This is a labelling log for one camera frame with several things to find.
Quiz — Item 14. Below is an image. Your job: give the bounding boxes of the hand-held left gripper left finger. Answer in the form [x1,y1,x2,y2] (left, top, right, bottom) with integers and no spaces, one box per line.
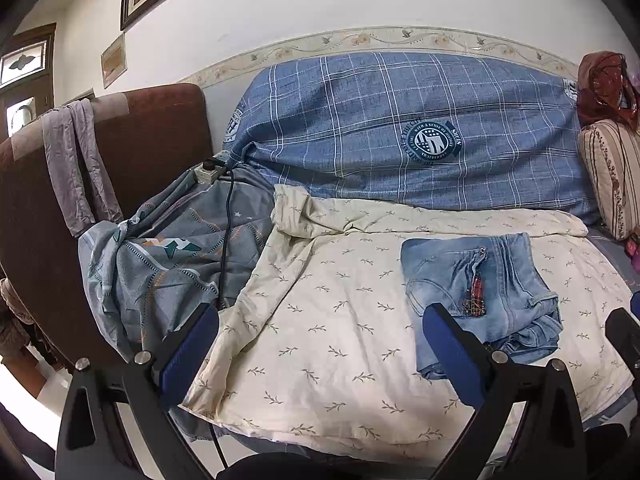
[55,302,221,480]

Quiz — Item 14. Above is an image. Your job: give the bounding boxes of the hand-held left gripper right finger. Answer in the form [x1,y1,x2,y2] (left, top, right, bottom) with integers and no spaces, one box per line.
[424,302,589,480]

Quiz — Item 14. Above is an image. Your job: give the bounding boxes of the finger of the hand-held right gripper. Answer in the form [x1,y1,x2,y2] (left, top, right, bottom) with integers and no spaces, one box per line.
[606,307,640,377]

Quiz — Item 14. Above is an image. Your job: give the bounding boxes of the blue denim pants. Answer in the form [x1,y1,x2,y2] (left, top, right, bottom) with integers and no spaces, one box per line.
[400,232,563,381]

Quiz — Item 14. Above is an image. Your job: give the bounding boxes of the grey patterned bed sheet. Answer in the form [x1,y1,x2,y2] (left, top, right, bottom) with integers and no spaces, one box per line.
[77,165,276,441]

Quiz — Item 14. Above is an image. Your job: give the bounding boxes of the cream leaf-print blanket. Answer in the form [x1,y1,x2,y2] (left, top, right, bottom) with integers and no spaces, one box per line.
[180,184,633,461]

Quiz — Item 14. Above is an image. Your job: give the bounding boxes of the beige striped floral pillow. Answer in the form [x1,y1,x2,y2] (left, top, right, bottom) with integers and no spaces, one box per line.
[577,119,640,241]

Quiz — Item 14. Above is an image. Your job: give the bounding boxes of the white power strip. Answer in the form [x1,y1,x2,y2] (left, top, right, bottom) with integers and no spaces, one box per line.
[194,157,227,183]

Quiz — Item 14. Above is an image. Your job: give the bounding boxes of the grey-purple hanging cloth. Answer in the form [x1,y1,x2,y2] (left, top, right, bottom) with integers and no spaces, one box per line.
[41,97,123,238]

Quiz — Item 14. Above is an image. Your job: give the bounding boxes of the brown headboard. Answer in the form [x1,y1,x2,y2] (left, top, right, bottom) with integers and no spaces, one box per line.
[0,82,213,366]

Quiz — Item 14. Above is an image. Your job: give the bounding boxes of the red-brown patterned scarf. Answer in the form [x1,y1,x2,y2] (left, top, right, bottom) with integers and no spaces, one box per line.
[575,51,640,133]

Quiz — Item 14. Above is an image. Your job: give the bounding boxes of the blue plaid quilt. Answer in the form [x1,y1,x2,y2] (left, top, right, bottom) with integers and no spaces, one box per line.
[222,51,601,226]

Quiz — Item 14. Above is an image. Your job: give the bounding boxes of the small framed picture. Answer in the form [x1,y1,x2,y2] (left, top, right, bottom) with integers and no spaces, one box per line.
[101,32,127,90]

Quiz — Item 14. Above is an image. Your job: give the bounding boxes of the wooden door with window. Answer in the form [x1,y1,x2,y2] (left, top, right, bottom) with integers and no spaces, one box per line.
[0,22,57,141]

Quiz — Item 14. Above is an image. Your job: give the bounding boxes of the black power cable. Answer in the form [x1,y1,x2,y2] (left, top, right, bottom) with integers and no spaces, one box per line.
[207,159,238,471]

